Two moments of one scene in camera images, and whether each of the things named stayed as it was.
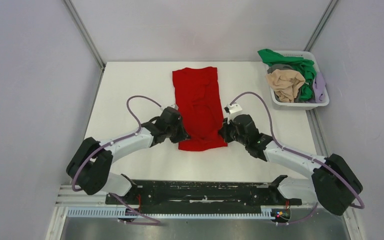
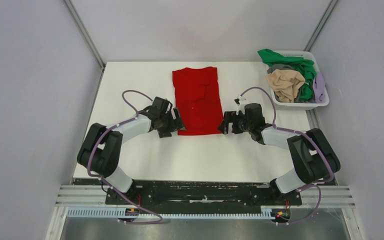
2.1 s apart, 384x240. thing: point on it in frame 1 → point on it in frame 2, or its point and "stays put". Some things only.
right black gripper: [224, 130] → [229, 117]
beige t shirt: [285, 83] stays put
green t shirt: [305, 66] stays put
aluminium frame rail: [68, 197] stays put
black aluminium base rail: [201, 196] stays put
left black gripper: [183, 135] → [166, 132]
